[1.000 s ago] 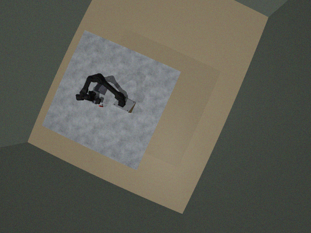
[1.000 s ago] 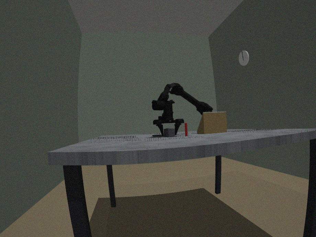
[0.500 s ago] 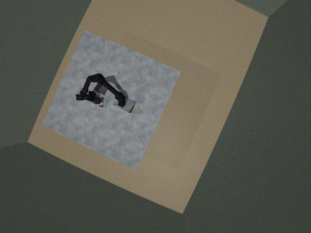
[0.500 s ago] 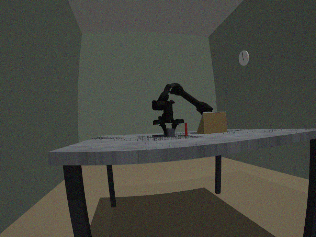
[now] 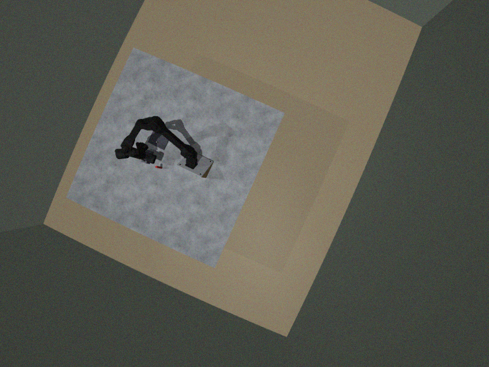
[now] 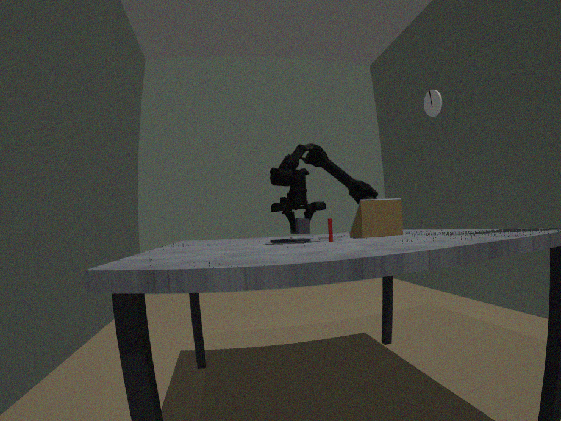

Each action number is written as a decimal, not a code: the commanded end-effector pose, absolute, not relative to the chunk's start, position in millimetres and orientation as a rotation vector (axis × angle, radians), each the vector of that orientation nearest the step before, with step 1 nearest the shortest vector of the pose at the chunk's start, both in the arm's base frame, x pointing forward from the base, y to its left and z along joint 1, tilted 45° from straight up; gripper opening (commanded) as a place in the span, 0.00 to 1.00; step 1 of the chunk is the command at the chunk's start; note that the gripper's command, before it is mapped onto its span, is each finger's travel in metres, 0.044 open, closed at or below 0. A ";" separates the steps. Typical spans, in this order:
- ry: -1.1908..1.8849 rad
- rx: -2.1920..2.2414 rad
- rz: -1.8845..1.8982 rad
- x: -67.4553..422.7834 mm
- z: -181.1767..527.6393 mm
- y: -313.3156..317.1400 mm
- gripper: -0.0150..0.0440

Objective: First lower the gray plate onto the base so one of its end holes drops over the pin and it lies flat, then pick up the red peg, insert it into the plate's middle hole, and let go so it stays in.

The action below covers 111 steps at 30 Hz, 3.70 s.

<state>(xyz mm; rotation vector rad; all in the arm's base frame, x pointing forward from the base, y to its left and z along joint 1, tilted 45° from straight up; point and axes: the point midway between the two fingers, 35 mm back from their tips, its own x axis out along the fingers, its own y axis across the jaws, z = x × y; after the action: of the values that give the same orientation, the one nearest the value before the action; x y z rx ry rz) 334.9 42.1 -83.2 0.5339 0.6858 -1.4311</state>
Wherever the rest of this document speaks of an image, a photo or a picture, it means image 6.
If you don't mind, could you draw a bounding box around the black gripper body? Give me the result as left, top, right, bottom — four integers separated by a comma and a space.
271, 186, 326, 212

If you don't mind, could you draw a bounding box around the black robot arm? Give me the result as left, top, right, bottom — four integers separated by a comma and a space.
270, 144, 378, 204

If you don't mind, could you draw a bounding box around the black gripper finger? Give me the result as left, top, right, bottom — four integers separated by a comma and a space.
282, 212, 295, 232
304, 210, 316, 221

